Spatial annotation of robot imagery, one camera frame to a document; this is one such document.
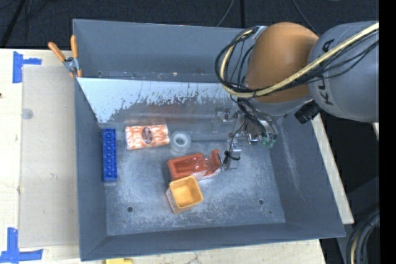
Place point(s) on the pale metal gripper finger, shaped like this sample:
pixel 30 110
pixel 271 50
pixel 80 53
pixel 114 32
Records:
pixel 232 143
pixel 234 160

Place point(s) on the orange clear plastic wrapper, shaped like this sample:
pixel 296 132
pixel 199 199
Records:
pixel 212 165

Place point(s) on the grey metal bin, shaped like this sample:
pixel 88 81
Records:
pixel 235 210

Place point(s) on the clear tape roll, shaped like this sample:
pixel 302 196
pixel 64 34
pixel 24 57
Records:
pixel 181 141

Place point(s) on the red-orange square cup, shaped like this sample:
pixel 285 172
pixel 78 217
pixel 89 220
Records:
pixel 181 167

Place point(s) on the yellow-orange square cup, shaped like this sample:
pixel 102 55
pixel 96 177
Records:
pixel 185 194

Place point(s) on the orange and white snack packet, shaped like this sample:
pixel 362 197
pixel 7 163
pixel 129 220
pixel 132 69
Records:
pixel 136 137

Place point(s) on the blue studded building block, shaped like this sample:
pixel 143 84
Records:
pixel 109 154

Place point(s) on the pale wood flat board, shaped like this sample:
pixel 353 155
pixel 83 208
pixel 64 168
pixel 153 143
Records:
pixel 46 164

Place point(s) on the black cylinder on white bracket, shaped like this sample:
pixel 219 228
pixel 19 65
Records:
pixel 307 113

